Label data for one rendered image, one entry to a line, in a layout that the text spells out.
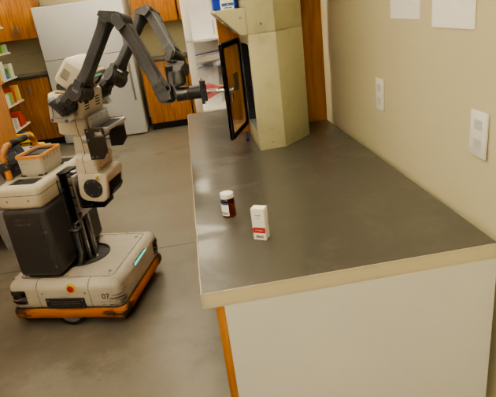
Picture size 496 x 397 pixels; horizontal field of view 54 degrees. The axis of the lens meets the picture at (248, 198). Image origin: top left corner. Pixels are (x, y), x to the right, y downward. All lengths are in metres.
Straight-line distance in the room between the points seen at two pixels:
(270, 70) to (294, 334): 1.16
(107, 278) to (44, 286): 0.36
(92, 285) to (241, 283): 1.67
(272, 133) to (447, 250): 1.06
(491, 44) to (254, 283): 0.76
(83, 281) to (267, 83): 1.44
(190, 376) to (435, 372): 1.25
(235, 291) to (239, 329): 0.10
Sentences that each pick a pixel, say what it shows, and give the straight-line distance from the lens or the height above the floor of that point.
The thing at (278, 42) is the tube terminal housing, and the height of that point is 1.37.
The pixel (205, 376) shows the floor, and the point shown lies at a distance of 2.32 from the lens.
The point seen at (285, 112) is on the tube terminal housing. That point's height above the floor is 1.09.
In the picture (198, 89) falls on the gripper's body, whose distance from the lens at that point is 2.10.
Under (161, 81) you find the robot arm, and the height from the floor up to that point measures 1.26.
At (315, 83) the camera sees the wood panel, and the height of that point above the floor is 1.13.
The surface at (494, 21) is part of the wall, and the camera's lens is 1.25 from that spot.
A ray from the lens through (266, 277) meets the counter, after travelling 1.12.
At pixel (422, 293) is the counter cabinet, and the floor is 0.84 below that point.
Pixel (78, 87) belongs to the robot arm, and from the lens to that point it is 2.34.
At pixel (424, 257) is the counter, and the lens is 1.19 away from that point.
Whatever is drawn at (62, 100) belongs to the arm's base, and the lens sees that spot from 2.42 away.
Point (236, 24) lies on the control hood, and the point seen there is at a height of 1.45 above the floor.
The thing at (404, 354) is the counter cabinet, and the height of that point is 0.67.
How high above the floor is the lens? 1.52
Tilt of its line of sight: 22 degrees down
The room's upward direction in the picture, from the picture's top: 7 degrees counter-clockwise
